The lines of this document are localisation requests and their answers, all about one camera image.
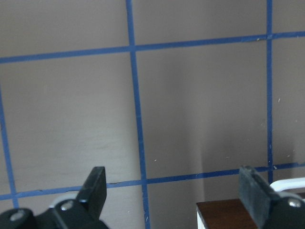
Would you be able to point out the dark brown wooden cabinet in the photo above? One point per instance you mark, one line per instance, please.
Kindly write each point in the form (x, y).
(231, 214)

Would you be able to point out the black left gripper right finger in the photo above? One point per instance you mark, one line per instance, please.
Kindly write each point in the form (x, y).
(258, 198)

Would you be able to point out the white drawer handle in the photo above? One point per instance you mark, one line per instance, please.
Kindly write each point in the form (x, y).
(287, 184)

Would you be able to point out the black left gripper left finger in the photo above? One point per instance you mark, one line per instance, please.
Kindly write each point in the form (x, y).
(93, 192)

